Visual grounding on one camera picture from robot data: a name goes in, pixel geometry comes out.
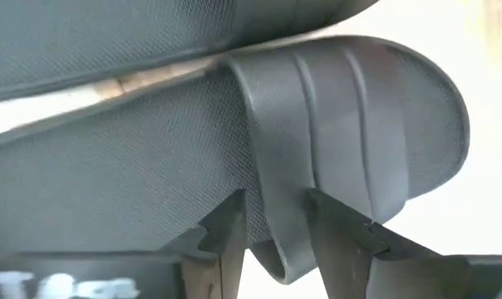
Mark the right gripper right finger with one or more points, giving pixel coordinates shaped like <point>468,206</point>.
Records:
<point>359,266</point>

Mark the black rubber slide sandal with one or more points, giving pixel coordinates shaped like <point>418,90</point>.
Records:
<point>109,41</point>
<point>109,187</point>

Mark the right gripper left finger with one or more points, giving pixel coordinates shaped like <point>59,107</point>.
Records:
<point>224,249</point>

